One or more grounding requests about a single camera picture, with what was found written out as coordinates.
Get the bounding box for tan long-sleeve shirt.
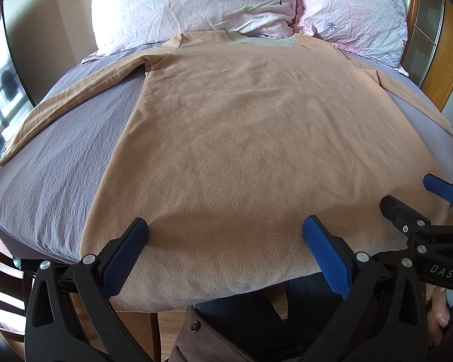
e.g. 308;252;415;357
0;31;453;312

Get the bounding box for person's hand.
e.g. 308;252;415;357
426;287;450;347

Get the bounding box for grey-purple bed sheet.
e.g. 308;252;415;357
0;45;453;269

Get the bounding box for brown trousers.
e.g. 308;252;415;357
167;270;349;362

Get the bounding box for white floral pillow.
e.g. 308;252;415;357
92;0;296;58

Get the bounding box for wooden headboard frame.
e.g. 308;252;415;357
402;0;453;110

